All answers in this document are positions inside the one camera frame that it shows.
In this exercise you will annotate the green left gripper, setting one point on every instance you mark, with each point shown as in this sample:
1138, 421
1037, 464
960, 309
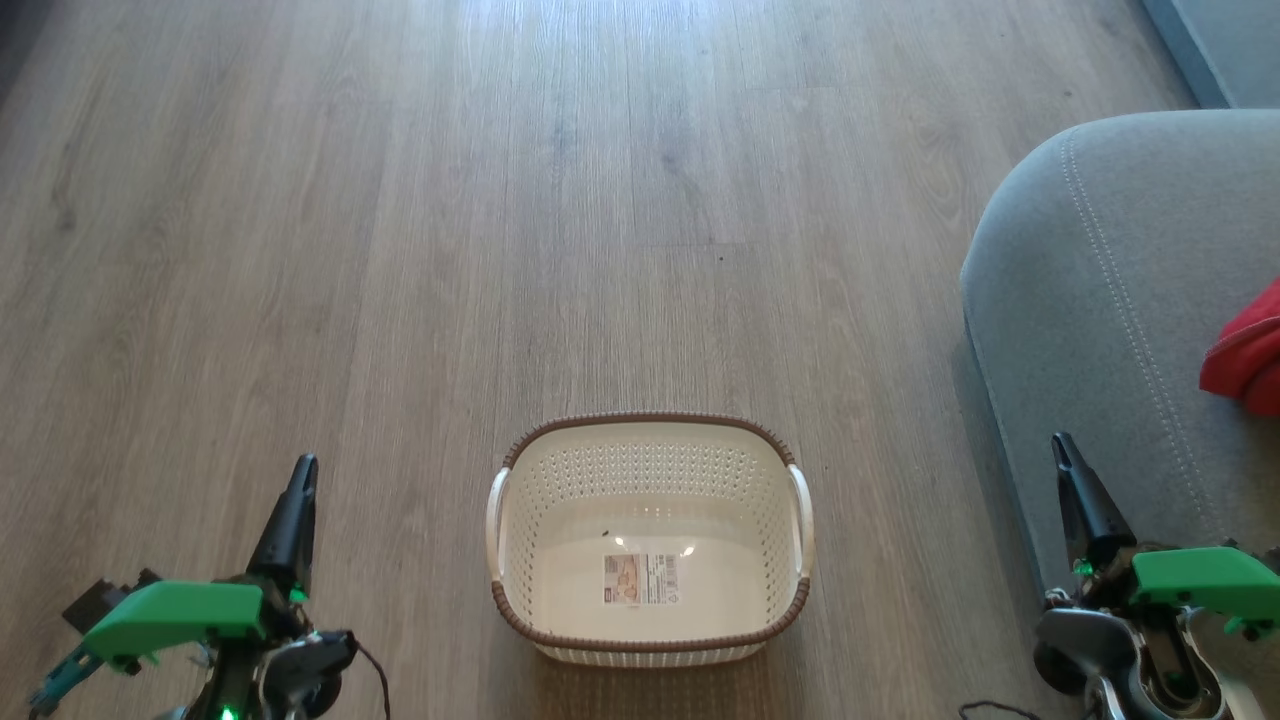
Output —
180, 610

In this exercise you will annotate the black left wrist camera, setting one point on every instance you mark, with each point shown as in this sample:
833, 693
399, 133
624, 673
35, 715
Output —
105, 598

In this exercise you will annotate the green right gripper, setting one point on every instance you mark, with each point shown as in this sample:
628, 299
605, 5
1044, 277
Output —
1200, 580

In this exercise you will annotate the printed basket label sticker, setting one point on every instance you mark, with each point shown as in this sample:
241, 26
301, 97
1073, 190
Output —
640, 578

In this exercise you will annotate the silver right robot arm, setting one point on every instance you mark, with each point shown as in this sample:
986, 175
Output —
1120, 655

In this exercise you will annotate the grey fabric sofa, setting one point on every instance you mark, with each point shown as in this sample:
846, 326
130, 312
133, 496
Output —
1100, 300

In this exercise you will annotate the white plastic laundry basket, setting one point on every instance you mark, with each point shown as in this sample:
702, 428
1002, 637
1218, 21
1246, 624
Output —
650, 480

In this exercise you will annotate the red garment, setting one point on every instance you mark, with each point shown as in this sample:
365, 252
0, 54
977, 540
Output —
1250, 360

